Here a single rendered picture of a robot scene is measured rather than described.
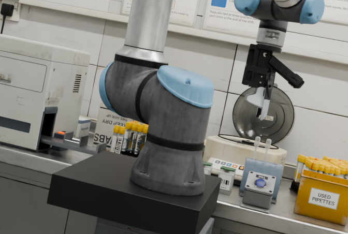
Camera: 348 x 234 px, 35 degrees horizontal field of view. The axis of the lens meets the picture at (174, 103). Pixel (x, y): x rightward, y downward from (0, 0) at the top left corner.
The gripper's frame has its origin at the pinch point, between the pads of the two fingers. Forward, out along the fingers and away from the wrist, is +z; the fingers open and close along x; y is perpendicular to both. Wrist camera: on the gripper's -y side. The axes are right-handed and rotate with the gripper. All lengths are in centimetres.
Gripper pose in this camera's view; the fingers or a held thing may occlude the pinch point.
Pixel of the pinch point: (261, 119)
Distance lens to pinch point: 152.0
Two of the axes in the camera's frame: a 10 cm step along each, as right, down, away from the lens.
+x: -0.8, 0.4, -10.0
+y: -9.8, -2.0, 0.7
